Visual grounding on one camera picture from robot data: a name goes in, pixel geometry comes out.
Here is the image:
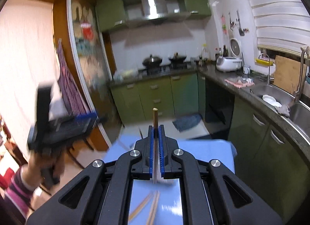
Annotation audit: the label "person's left forearm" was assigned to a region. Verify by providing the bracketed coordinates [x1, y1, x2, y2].
[0, 164, 43, 225]

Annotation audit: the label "blue star-print tablecloth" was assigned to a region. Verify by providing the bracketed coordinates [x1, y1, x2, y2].
[104, 133, 238, 225]

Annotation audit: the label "yellow oil bottle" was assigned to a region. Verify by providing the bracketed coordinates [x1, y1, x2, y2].
[200, 44, 209, 66]

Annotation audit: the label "person's left hand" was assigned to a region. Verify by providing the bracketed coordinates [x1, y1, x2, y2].
[24, 152, 65, 185]

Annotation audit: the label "blue floor rag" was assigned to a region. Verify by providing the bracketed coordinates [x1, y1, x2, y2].
[172, 114, 203, 133]

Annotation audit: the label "printed glass sliding door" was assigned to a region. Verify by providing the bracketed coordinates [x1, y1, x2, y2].
[66, 0, 124, 151]

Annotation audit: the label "green wall cabinets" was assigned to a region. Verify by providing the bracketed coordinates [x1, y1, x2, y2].
[95, 0, 213, 32]

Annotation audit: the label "stainless steel sink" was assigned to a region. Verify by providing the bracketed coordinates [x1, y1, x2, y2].
[251, 83, 310, 144]

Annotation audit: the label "small curved steel faucet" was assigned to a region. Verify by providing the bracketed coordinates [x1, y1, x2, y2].
[258, 53, 272, 86]

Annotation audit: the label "steel range hood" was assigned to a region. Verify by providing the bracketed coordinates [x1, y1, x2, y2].
[122, 0, 192, 26]

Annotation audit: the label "grey rag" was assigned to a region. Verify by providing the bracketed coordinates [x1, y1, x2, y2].
[275, 104, 291, 117]

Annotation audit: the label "white dotted curtain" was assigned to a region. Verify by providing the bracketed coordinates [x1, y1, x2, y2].
[0, 0, 62, 164]

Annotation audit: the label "dark stone countertop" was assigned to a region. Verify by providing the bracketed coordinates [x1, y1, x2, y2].
[109, 64, 310, 158]

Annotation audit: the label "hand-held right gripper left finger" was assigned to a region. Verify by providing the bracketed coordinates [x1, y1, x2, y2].
[25, 125, 156, 225]

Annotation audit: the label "dark brown wooden chopstick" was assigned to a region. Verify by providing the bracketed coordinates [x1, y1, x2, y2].
[152, 108, 159, 185]

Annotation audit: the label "pink hanging brush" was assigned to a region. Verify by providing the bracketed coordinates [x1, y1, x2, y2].
[220, 14, 228, 36]

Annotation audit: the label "pink dish cloth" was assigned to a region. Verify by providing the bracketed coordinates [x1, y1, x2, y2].
[224, 76, 255, 89]

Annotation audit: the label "white window blind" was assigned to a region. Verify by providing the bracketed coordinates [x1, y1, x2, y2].
[239, 0, 310, 53]

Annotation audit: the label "red checkered apron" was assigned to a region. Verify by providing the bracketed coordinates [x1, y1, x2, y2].
[56, 38, 89, 117]

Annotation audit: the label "light wooden chopstick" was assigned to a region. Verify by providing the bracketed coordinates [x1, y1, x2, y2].
[128, 192, 154, 221]
[146, 191, 158, 225]
[149, 190, 161, 224]

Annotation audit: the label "small black lidded wok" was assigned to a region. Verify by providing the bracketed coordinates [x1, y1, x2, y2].
[168, 52, 188, 65]

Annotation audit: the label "hanging metal ladle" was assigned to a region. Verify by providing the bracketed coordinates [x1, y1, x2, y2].
[228, 12, 235, 39]

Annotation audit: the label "black gas stove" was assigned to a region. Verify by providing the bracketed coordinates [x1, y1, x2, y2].
[138, 62, 190, 76]

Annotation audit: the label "black hanging spatula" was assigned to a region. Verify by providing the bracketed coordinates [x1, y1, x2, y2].
[236, 9, 245, 37]

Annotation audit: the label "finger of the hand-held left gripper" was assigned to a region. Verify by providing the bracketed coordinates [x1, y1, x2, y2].
[52, 112, 107, 140]

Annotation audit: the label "yellow sink caddy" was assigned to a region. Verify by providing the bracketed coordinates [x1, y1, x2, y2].
[255, 58, 276, 67]

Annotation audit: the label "white dishes in sink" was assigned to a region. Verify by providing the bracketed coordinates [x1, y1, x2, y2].
[262, 94, 283, 107]

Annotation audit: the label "tall steel faucet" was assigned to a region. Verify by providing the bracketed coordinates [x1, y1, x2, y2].
[292, 45, 310, 102]

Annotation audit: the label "large black lidded wok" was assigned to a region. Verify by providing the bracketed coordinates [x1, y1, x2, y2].
[142, 54, 163, 68]

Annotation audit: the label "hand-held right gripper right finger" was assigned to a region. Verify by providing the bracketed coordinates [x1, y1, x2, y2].
[158, 125, 284, 225]

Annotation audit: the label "white rice cooker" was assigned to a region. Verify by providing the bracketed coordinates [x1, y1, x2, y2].
[215, 38, 244, 73]

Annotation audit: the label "wooden cutting board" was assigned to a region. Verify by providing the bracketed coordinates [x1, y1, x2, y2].
[274, 55, 307, 95]

